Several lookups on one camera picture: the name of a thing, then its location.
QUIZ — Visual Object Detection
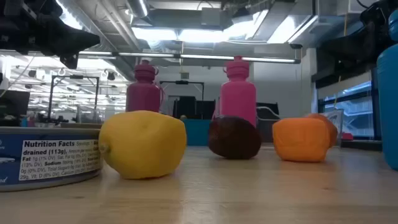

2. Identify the blue plastic bottle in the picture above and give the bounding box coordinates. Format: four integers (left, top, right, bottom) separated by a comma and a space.
376, 9, 398, 171

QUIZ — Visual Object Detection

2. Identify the dark computer monitor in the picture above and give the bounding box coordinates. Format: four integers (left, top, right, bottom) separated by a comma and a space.
0, 90, 31, 118

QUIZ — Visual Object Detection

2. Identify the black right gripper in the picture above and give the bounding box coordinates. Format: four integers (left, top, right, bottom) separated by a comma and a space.
320, 0, 391, 63

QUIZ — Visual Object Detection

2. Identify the magenta plastic bottle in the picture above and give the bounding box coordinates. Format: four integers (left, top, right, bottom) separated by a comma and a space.
125, 59, 162, 113

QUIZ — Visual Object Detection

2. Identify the red-orange toy fruit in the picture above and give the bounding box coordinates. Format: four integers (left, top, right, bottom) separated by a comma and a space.
306, 113, 338, 149

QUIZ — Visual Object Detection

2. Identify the blocky orange toy fruit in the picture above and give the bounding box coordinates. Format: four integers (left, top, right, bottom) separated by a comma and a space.
272, 117, 331, 163

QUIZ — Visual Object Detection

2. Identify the yellow toy lemon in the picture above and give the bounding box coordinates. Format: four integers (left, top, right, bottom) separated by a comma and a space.
98, 110, 188, 180

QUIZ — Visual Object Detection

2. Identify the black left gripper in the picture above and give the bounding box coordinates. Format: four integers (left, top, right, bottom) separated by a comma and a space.
0, 0, 101, 70

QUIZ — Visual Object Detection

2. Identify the pink plastic bottle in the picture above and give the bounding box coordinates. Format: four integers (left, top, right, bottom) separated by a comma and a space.
214, 55, 257, 128

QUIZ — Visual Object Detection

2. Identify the teal plastic bin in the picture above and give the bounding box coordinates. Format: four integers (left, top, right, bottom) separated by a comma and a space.
182, 119, 213, 147

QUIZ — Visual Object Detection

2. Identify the long ceiling light bar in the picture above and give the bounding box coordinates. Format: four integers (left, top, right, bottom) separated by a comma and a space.
77, 51, 302, 65

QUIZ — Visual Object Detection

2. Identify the black metal stand frame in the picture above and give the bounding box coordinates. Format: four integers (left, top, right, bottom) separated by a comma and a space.
159, 80, 205, 119
47, 74, 100, 123

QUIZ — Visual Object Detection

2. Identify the blue label tin can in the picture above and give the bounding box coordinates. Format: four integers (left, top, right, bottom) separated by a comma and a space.
0, 126, 103, 192

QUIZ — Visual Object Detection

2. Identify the dark maroon toy fruit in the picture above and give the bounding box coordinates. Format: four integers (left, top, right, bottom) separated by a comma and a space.
208, 115, 262, 161

